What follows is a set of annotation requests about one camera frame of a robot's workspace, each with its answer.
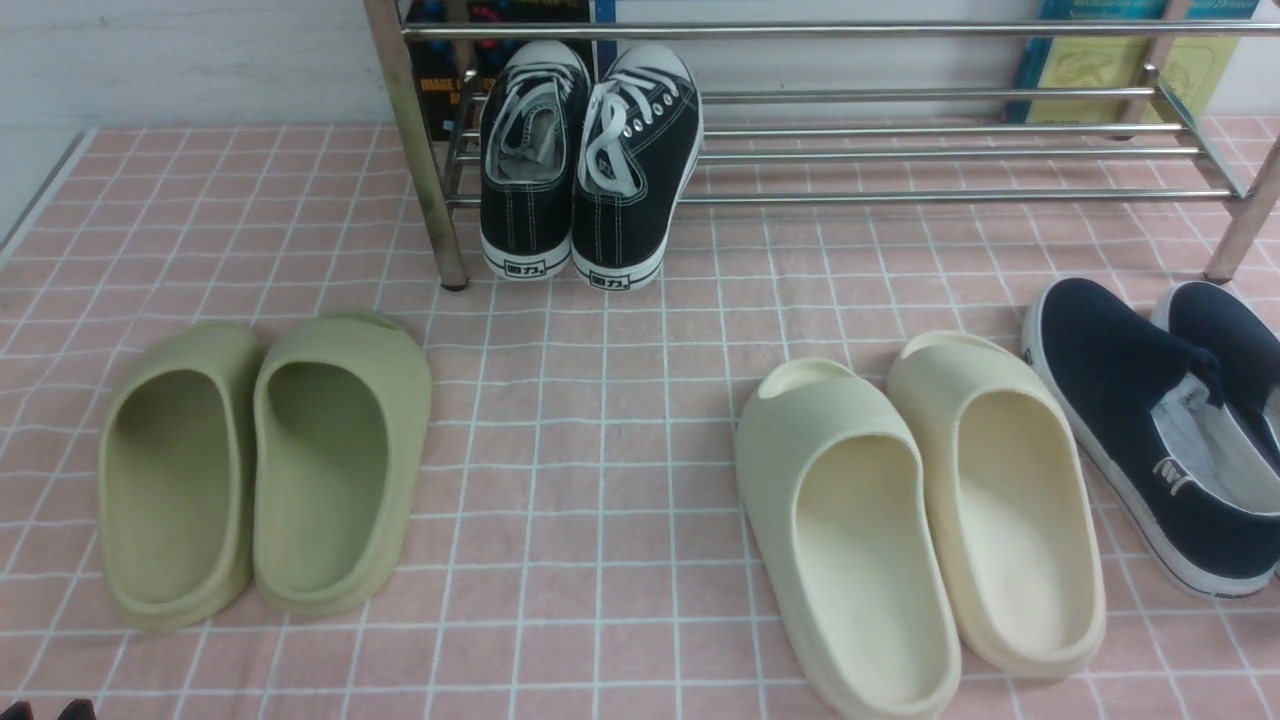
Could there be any navy slip-on shoe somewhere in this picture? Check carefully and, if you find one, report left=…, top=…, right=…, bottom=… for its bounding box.
left=1149, top=281, right=1280, bottom=582
left=1021, top=277, right=1277, bottom=600

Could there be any metal shoe rack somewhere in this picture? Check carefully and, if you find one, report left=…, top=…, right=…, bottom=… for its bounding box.
left=364, top=1, right=1277, bottom=292

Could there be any right black canvas sneaker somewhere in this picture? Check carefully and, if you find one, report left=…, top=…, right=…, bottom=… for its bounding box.
left=571, top=42, right=704, bottom=292

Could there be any black canvas sneaker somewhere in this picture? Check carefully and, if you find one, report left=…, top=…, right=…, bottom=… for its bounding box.
left=571, top=42, right=704, bottom=292
left=480, top=40, right=593, bottom=281

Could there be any left cream foam slide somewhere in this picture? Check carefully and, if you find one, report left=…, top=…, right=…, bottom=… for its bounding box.
left=733, top=357, right=961, bottom=719

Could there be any cream foam slide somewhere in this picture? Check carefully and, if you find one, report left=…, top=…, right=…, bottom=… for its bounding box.
left=887, top=331, right=1106, bottom=679
left=733, top=357, right=961, bottom=719

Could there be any left black canvas sneaker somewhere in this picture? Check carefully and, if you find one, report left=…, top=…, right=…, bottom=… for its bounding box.
left=480, top=40, right=593, bottom=281

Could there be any right green foam slide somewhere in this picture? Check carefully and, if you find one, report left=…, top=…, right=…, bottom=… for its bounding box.
left=253, top=310, right=433, bottom=615

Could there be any green foam slide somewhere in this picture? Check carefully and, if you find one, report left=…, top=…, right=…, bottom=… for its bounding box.
left=99, top=322, right=265, bottom=632
left=253, top=310, right=433, bottom=615

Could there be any dark printed box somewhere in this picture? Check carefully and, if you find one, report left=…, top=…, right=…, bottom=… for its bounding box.
left=399, top=1, right=616, bottom=142

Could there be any right cream foam slide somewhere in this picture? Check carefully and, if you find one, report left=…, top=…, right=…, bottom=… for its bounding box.
left=887, top=331, right=1106, bottom=679

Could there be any left green foam slide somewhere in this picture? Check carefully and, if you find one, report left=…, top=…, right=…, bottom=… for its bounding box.
left=99, top=322, right=265, bottom=632

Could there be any dark object bottom left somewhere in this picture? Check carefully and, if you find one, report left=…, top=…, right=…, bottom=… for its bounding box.
left=0, top=700, right=97, bottom=720

